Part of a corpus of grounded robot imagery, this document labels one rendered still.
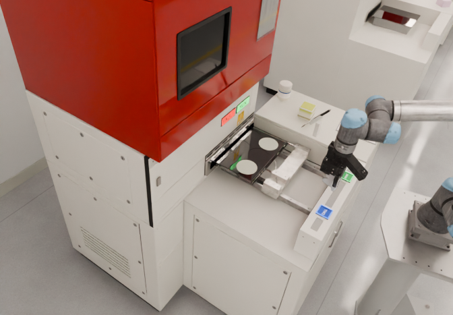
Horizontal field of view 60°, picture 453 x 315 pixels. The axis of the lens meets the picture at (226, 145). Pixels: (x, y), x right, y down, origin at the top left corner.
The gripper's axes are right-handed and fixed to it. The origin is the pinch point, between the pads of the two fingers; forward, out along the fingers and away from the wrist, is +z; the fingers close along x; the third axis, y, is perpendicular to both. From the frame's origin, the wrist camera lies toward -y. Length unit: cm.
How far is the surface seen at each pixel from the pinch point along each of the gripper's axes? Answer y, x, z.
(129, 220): 73, 40, 34
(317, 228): -0.2, 9.3, 15.1
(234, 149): 54, -16, 21
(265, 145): 44, -29, 21
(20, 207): 187, 36, 111
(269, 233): 17.4, 12.7, 28.7
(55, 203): 172, 20, 111
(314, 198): 9.7, -18.2, 28.7
